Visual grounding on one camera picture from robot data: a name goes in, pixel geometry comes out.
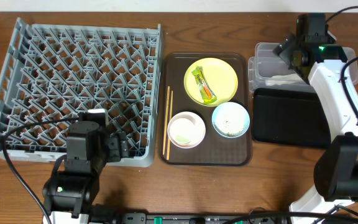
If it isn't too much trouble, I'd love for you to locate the clear plastic waste bin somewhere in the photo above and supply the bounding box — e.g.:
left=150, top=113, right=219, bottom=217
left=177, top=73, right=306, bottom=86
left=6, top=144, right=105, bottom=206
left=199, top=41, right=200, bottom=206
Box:
left=247, top=42, right=358, bottom=93

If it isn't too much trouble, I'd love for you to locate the white napkin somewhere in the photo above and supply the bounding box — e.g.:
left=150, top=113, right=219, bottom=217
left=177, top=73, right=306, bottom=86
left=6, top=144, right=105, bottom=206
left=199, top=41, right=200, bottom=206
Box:
left=265, top=73, right=305, bottom=86

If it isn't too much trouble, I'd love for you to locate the green snack wrapper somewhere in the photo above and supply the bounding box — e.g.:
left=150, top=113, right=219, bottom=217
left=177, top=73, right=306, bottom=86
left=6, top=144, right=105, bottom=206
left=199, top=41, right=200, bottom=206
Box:
left=191, top=66, right=217, bottom=105

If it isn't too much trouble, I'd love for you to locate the light blue bowl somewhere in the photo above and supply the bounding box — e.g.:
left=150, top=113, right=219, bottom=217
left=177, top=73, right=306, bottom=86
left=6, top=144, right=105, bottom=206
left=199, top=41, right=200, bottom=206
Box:
left=211, top=102, right=250, bottom=138

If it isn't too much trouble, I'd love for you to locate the right wooden chopstick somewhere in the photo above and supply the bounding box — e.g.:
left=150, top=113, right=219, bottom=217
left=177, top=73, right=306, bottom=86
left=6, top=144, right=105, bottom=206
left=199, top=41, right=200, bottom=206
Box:
left=166, top=90, right=173, bottom=161

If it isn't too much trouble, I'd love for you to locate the wooden chopstick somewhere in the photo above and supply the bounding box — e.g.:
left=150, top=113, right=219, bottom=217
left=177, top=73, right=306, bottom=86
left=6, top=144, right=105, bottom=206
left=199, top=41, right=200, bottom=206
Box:
left=162, top=86, right=170, bottom=156
left=166, top=90, right=173, bottom=161

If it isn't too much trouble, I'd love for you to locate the black waste tray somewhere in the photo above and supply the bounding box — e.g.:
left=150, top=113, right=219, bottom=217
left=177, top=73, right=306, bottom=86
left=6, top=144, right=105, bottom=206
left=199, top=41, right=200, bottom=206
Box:
left=252, top=88, right=331, bottom=149

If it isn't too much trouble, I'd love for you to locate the left wooden chopstick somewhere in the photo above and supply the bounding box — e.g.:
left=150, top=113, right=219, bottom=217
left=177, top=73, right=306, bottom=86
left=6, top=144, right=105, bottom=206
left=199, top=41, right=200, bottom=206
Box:
left=162, top=86, right=170, bottom=156

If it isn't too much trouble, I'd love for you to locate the pink cup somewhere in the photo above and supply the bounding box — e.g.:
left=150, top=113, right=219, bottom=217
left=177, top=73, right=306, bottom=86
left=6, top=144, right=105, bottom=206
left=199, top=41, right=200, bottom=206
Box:
left=169, top=111, right=206, bottom=149

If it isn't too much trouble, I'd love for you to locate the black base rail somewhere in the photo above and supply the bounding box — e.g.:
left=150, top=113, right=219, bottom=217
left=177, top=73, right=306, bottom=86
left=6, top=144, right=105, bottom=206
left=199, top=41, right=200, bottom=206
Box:
left=88, top=203, right=291, bottom=224

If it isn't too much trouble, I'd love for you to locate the dark brown serving tray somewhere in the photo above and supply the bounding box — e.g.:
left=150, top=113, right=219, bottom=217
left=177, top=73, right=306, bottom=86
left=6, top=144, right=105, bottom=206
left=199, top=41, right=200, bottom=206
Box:
left=156, top=52, right=252, bottom=166

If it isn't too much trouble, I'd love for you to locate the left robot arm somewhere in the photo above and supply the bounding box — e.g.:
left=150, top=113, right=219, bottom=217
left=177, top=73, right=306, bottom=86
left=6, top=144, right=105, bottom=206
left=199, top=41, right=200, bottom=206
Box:
left=43, top=109, right=129, bottom=223

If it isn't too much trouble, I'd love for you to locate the grey dishwasher rack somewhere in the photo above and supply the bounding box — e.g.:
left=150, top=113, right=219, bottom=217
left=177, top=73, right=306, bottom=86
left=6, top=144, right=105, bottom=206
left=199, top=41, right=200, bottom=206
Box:
left=0, top=19, right=163, bottom=167

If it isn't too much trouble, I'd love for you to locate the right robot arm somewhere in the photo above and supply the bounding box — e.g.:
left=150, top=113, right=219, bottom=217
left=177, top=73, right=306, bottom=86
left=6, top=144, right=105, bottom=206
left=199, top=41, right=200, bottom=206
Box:
left=273, top=13, right=358, bottom=223

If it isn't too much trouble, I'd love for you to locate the yellow plate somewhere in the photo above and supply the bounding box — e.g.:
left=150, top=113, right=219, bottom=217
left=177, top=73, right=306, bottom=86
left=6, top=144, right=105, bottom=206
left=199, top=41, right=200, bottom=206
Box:
left=183, top=58, right=239, bottom=107

